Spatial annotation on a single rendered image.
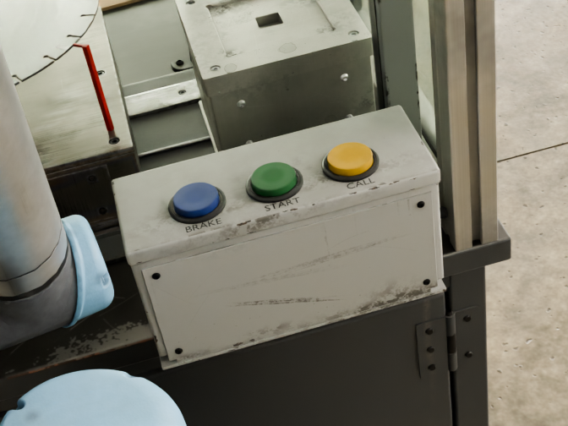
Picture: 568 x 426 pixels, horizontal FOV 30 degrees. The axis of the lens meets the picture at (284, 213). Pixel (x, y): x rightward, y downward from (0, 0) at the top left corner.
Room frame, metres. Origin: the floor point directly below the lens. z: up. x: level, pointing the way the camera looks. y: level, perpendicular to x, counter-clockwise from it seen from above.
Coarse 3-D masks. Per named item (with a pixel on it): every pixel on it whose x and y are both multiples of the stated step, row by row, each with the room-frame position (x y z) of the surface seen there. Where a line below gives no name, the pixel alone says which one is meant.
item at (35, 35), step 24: (0, 0) 1.07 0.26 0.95; (24, 0) 1.06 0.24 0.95; (48, 0) 1.05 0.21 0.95; (72, 0) 1.04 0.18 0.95; (96, 0) 1.03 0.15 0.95; (0, 24) 1.02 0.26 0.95; (24, 24) 1.01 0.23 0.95; (48, 24) 1.00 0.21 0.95; (72, 24) 0.99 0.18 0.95; (24, 48) 0.96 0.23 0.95; (48, 48) 0.95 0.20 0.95; (24, 72) 0.91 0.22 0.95
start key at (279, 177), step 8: (264, 168) 0.74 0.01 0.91; (272, 168) 0.74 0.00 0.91; (280, 168) 0.74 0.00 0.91; (288, 168) 0.74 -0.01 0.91; (256, 176) 0.73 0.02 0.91; (264, 176) 0.73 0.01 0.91; (272, 176) 0.73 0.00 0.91; (280, 176) 0.73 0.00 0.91; (288, 176) 0.73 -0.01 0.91; (296, 176) 0.73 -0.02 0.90; (256, 184) 0.72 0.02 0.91; (264, 184) 0.72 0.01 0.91; (272, 184) 0.72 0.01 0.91; (280, 184) 0.72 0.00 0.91; (288, 184) 0.72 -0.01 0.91; (256, 192) 0.72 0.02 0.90; (264, 192) 0.71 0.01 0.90; (272, 192) 0.71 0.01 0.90; (280, 192) 0.71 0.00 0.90
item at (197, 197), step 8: (192, 184) 0.74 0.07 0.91; (200, 184) 0.74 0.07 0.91; (208, 184) 0.73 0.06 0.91; (184, 192) 0.73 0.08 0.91; (192, 192) 0.73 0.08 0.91; (200, 192) 0.73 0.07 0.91; (208, 192) 0.72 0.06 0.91; (216, 192) 0.72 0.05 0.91; (176, 200) 0.72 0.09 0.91; (184, 200) 0.72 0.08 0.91; (192, 200) 0.72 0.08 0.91; (200, 200) 0.71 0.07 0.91; (208, 200) 0.71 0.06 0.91; (216, 200) 0.71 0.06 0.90; (176, 208) 0.71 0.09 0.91; (184, 208) 0.71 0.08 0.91; (192, 208) 0.71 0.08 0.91; (200, 208) 0.70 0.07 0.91; (208, 208) 0.71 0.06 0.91; (184, 216) 0.71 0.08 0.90; (192, 216) 0.70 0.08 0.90
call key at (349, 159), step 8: (344, 144) 0.76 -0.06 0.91; (352, 144) 0.75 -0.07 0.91; (360, 144) 0.75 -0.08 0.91; (336, 152) 0.75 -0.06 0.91; (344, 152) 0.75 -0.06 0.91; (352, 152) 0.74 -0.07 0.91; (360, 152) 0.74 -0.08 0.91; (368, 152) 0.74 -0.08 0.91; (328, 160) 0.74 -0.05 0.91; (336, 160) 0.74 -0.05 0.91; (344, 160) 0.73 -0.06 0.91; (352, 160) 0.73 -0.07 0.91; (360, 160) 0.73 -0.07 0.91; (368, 160) 0.73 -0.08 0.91; (336, 168) 0.73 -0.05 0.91; (344, 168) 0.72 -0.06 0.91; (352, 168) 0.72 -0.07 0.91; (360, 168) 0.72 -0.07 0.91; (368, 168) 0.73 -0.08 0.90
